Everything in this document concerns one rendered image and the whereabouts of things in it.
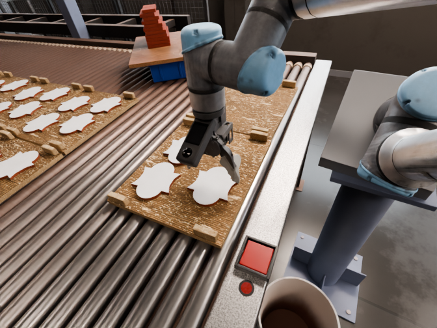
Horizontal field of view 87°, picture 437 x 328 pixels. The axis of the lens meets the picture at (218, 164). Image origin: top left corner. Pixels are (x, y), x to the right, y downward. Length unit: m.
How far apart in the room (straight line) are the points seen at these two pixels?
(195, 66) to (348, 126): 0.53
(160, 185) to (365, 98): 0.66
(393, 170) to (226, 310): 0.42
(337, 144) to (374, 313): 1.04
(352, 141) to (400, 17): 2.83
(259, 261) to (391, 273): 1.28
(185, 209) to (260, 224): 0.19
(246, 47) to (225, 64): 0.04
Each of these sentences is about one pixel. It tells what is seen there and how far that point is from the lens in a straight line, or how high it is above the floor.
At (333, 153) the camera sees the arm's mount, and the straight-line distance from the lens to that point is 0.80.
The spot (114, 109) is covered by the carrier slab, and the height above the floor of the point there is 0.94.
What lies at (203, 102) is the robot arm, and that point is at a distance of 0.48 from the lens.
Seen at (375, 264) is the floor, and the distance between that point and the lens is 1.74.
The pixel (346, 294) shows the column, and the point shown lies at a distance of 1.58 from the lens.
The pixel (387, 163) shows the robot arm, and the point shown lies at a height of 1.09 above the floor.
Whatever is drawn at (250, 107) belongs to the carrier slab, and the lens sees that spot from 0.98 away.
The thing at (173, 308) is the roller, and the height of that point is 0.92.
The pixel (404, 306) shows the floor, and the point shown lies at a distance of 1.70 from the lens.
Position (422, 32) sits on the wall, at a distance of 3.61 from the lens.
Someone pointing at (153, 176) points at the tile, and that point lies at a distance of 0.71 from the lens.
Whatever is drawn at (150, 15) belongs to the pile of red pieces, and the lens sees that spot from 1.45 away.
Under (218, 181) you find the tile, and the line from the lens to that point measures 0.65.
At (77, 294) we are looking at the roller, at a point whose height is 0.92.
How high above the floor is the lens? 1.42
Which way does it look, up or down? 43 degrees down
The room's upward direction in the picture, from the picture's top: 6 degrees counter-clockwise
